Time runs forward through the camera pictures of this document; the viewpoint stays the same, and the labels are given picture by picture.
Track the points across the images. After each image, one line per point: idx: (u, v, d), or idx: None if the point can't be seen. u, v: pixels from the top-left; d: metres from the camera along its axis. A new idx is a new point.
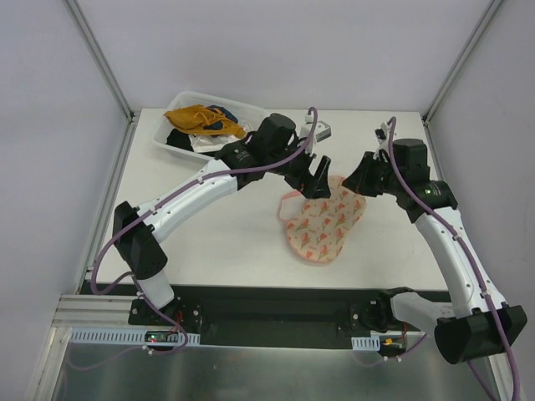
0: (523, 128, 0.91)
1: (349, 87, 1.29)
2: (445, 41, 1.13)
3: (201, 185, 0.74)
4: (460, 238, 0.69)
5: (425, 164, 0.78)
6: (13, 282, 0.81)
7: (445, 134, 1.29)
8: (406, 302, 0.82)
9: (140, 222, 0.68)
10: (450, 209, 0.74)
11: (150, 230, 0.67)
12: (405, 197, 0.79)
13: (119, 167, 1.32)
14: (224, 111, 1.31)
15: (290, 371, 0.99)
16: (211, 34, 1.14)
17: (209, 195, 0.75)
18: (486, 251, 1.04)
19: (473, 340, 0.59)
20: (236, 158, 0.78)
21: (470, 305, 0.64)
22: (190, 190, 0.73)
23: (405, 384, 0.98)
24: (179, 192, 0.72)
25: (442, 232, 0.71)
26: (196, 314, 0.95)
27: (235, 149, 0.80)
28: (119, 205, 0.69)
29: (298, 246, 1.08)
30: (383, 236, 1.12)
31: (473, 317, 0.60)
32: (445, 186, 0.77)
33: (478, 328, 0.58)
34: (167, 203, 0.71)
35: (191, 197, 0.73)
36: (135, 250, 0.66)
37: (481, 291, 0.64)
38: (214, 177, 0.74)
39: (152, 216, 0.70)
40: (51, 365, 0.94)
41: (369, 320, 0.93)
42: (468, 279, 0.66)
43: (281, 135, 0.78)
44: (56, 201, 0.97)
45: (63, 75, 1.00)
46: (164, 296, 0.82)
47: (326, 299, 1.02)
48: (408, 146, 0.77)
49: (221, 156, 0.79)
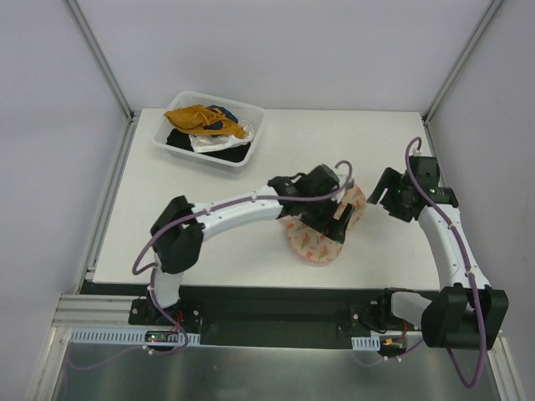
0: (523, 129, 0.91)
1: (349, 87, 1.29)
2: (445, 42, 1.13)
3: (253, 203, 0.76)
4: (454, 227, 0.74)
5: (435, 174, 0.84)
6: (13, 281, 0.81)
7: (445, 134, 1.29)
8: (408, 299, 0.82)
9: (194, 217, 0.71)
10: (449, 207, 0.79)
11: (201, 227, 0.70)
12: (413, 199, 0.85)
13: (119, 166, 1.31)
14: (225, 111, 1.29)
15: (290, 371, 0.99)
16: (211, 35, 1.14)
17: (257, 214, 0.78)
18: (486, 251, 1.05)
19: (450, 312, 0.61)
20: (287, 189, 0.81)
21: (453, 280, 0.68)
22: (242, 202, 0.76)
23: (405, 384, 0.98)
24: (233, 203, 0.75)
25: (438, 222, 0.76)
26: (196, 314, 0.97)
27: (286, 182, 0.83)
28: (176, 199, 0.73)
29: (298, 246, 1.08)
30: (384, 235, 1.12)
31: (455, 290, 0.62)
32: (449, 190, 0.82)
33: (458, 301, 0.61)
34: (220, 208, 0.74)
35: (242, 211, 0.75)
36: (180, 240, 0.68)
37: (466, 270, 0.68)
38: (265, 199, 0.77)
39: (206, 216, 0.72)
40: (51, 365, 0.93)
41: (369, 320, 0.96)
42: (455, 259, 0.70)
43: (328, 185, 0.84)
44: (56, 200, 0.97)
45: (63, 75, 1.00)
46: (168, 298, 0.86)
47: (326, 299, 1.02)
48: (419, 156, 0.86)
49: (272, 184, 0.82)
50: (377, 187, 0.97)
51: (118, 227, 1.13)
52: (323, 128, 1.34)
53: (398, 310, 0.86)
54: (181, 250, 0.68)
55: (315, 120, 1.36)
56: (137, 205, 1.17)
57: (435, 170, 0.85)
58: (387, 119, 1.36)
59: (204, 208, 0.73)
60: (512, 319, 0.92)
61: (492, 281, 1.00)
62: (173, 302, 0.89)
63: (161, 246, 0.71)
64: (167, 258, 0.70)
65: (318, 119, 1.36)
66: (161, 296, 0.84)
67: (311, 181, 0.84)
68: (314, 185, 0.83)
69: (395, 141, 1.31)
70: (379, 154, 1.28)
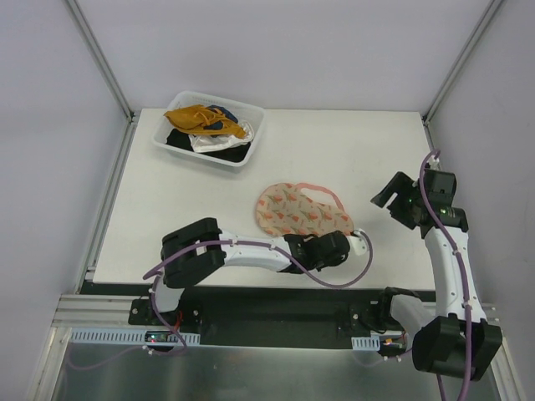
0: (523, 128, 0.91)
1: (349, 87, 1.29)
2: (445, 41, 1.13)
3: (269, 251, 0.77)
4: (459, 253, 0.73)
5: (450, 192, 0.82)
6: (13, 281, 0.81)
7: (445, 134, 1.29)
8: (407, 307, 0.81)
9: (218, 244, 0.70)
10: (460, 231, 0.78)
11: (223, 256, 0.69)
12: (421, 211, 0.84)
13: (119, 167, 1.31)
14: (225, 111, 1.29)
15: (290, 371, 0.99)
16: (210, 35, 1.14)
17: (266, 261, 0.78)
18: (485, 251, 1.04)
19: (440, 341, 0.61)
20: (297, 251, 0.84)
21: (449, 308, 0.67)
22: (262, 247, 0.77)
23: (406, 385, 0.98)
24: (252, 242, 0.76)
25: (444, 246, 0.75)
26: (196, 314, 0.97)
27: (298, 242, 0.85)
28: (210, 219, 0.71)
29: (266, 199, 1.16)
30: (384, 236, 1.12)
31: (448, 319, 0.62)
32: (461, 212, 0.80)
33: (449, 331, 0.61)
34: (244, 244, 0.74)
35: (259, 254, 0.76)
36: (200, 258, 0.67)
37: (464, 301, 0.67)
38: (281, 251, 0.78)
39: (228, 246, 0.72)
40: (51, 365, 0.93)
41: (369, 320, 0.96)
42: (454, 288, 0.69)
43: (333, 254, 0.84)
44: (55, 200, 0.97)
45: (64, 77, 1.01)
46: (168, 302, 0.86)
47: (328, 298, 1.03)
48: (435, 171, 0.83)
49: (286, 238, 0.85)
50: (384, 190, 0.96)
51: (118, 227, 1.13)
52: (323, 128, 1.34)
53: (395, 314, 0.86)
54: (195, 268, 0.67)
55: (315, 120, 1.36)
56: (138, 205, 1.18)
57: (450, 187, 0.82)
58: (387, 120, 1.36)
59: (230, 238, 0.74)
60: (512, 319, 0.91)
61: (492, 282, 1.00)
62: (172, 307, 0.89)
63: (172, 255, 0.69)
64: (175, 269, 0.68)
65: (318, 119, 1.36)
66: (161, 301, 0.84)
67: (322, 245, 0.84)
68: (327, 252, 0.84)
69: (395, 142, 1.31)
70: (379, 155, 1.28)
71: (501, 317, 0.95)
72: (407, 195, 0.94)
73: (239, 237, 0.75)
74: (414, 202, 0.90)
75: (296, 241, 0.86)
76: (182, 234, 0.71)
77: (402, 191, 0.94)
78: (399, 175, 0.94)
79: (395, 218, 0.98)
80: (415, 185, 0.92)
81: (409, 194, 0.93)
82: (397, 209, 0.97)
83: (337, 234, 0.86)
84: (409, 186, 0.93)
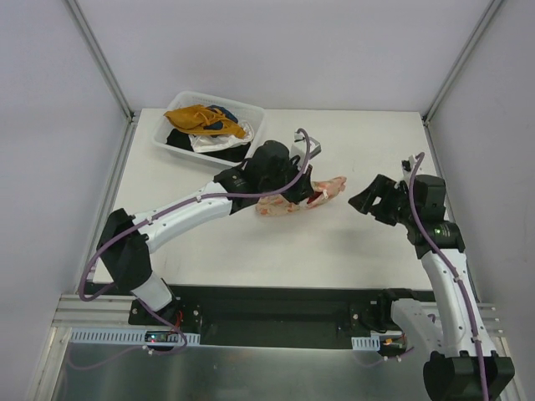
0: (523, 129, 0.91)
1: (349, 86, 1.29)
2: (445, 41, 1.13)
3: (199, 203, 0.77)
4: (461, 281, 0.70)
5: (441, 204, 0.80)
6: (13, 281, 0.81)
7: (445, 134, 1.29)
8: (410, 320, 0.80)
9: (135, 230, 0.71)
10: (456, 251, 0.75)
11: (145, 238, 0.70)
12: (415, 232, 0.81)
13: (119, 167, 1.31)
14: (224, 111, 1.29)
15: (290, 371, 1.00)
16: (210, 35, 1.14)
17: (203, 213, 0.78)
18: (484, 251, 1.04)
19: (455, 381, 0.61)
20: (234, 184, 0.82)
21: (459, 347, 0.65)
22: (186, 205, 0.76)
23: (406, 385, 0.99)
24: (175, 207, 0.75)
25: (444, 274, 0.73)
26: (196, 314, 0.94)
27: (234, 174, 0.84)
28: (114, 214, 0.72)
29: None
30: (384, 236, 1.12)
31: (461, 359, 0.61)
32: (456, 228, 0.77)
33: (462, 372, 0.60)
34: (162, 215, 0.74)
35: (191, 211, 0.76)
36: (124, 256, 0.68)
37: (473, 335, 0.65)
38: (211, 197, 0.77)
39: (149, 226, 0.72)
40: (51, 365, 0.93)
41: (369, 320, 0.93)
42: (461, 322, 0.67)
43: (274, 164, 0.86)
44: (54, 200, 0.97)
45: (64, 77, 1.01)
46: (158, 300, 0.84)
47: (326, 298, 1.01)
48: (427, 183, 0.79)
49: (219, 179, 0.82)
50: (364, 191, 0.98)
51: None
52: (323, 127, 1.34)
53: (397, 321, 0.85)
54: (127, 265, 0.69)
55: (315, 120, 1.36)
56: (138, 205, 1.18)
57: (442, 200, 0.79)
58: (387, 120, 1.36)
59: (145, 218, 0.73)
60: (512, 320, 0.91)
61: (491, 283, 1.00)
62: (169, 299, 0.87)
63: (109, 262, 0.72)
64: (117, 275, 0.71)
65: (318, 119, 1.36)
66: (151, 303, 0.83)
67: (257, 164, 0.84)
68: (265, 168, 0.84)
69: (394, 142, 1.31)
70: (379, 155, 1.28)
71: (501, 317, 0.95)
72: (389, 199, 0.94)
73: (155, 212, 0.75)
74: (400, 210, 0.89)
75: (230, 174, 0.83)
76: (105, 239, 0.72)
77: (385, 195, 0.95)
78: (383, 177, 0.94)
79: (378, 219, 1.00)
80: (397, 187, 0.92)
81: (392, 198, 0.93)
82: (382, 212, 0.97)
83: (267, 147, 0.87)
84: (390, 190, 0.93)
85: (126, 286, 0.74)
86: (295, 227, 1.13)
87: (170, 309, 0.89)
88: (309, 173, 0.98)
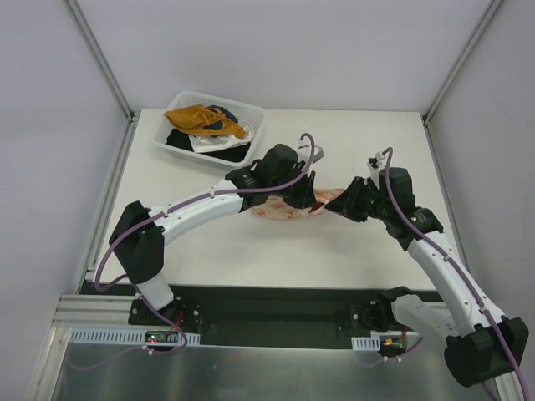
0: (523, 129, 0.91)
1: (349, 86, 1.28)
2: (445, 41, 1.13)
3: (212, 199, 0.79)
4: (450, 259, 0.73)
5: (411, 194, 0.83)
6: (13, 281, 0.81)
7: (445, 134, 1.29)
8: (418, 316, 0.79)
9: (152, 222, 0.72)
10: (437, 233, 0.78)
11: (160, 230, 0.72)
12: (394, 225, 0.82)
13: (119, 167, 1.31)
14: (225, 111, 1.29)
15: (291, 371, 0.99)
16: (210, 35, 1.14)
17: (216, 210, 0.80)
18: (486, 252, 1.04)
19: (480, 357, 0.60)
20: (245, 181, 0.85)
21: (471, 322, 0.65)
22: (201, 200, 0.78)
23: (406, 385, 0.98)
24: (191, 201, 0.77)
25: (433, 256, 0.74)
26: (196, 314, 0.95)
27: (244, 174, 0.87)
28: (129, 205, 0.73)
29: None
30: (384, 235, 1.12)
31: (478, 333, 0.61)
32: (429, 213, 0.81)
33: (485, 344, 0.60)
34: (178, 209, 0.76)
35: (204, 207, 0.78)
36: (140, 247, 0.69)
37: (480, 306, 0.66)
38: (224, 193, 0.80)
39: (164, 219, 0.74)
40: (51, 365, 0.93)
41: (369, 320, 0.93)
42: (465, 296, 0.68)
43: (283, 164, 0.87)
44: (54, 200, 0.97)
45: (64, 77, 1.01)
46: (163, 297, 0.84)
47: (325, 298, 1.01)
48: (394, 177, 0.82)
49: (230, 178, 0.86)
50: (341, 196, 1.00)
51: None
52: (323, 127, 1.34)
53: (403, 319, 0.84)
54: (142, 256, 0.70)
55: (315, 120, 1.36)
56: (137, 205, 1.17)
57: (410, 190, 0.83)
58: (387, 119, 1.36)
59: (160, 211, 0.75)
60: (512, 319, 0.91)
61: (492, 282, 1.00)
62: (170, 298, 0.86)
63: (120, 256, 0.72)
64: (130, 267, 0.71)
65: (318, 119, 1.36)
66: (154, 302, 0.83)
67: (268, 165, 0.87)
68: (274, 170, 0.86)
69: (395, 142, 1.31)
70: None
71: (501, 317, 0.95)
72: (361, 196, 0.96)
73: (171, 205, 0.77)
74: (376, 205, 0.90)
75: (242, 173, 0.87)
76: (119, 231, 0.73)
77: (355, 193, 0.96)
78: (358, 179, 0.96)
79: (350, 218, 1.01)
80: (365, 184, 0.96)
81: (364, 195, 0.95)
82: (354, 210, 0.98)
83: (276, 149, 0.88)
84: (361, 186, 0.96)
85: (137, 281, 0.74)
86: (296, 228, 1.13)
87: (170, 309, 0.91)
88: (313, 177, 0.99)
